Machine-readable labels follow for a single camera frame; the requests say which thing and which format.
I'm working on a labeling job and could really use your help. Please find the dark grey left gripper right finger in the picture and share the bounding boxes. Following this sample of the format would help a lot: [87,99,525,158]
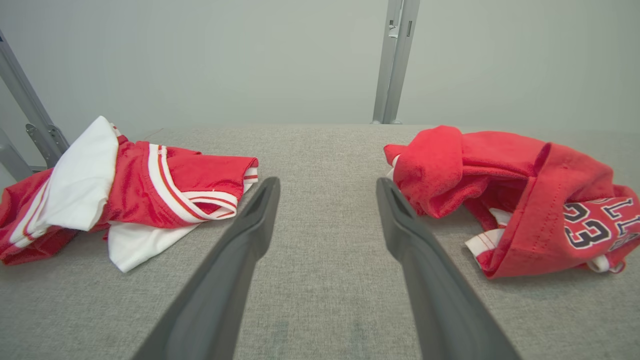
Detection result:
[376,177,521,360]

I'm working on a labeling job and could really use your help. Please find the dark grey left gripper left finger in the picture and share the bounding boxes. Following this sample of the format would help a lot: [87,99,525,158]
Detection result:
[131,176,281,360]

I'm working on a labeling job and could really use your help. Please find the red white Bulls 23 jersey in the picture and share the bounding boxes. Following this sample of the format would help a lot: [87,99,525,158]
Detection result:
[0,116,259,273]

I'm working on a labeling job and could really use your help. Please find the red shorts with white stripes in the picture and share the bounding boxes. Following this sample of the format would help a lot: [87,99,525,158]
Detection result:
[384,125,640,279]

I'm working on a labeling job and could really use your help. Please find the grey metal upright post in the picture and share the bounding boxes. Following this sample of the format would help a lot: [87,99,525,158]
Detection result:
[372,0,421,125]

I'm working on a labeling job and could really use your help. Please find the grey metal frame strut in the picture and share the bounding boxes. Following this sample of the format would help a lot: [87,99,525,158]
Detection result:
[0,30,71,182]

